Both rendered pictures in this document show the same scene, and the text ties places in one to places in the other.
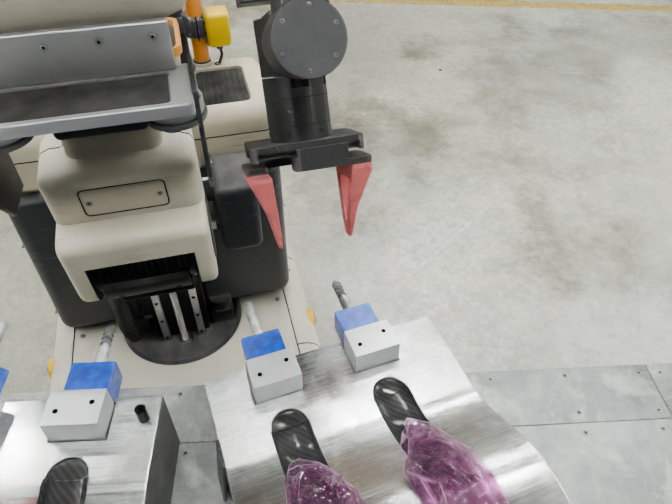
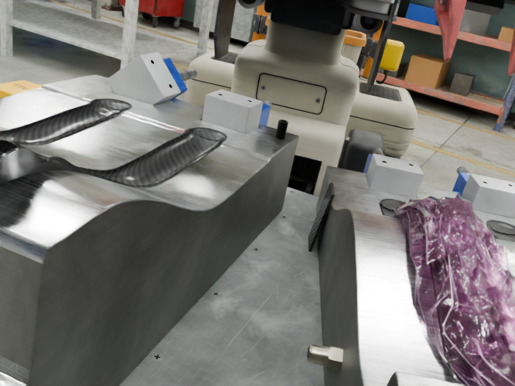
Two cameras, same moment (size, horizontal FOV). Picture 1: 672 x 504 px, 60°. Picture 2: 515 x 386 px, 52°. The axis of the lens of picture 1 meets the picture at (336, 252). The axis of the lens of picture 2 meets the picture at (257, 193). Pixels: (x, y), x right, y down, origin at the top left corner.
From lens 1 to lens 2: 38 cm
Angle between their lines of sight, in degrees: 26
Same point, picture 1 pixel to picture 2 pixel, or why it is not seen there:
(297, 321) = not seen: hidden behind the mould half
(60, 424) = (221, 99)
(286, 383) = (405, 178)
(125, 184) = (297, 81)
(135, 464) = (264, 148)
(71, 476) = (210, 138)
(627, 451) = not seen: outside the picture
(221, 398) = (339, 175)
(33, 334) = not seen: hidden behind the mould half
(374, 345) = (500, 188)
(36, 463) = (188, 122)
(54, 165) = (254, 51)
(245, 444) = (353, 199)
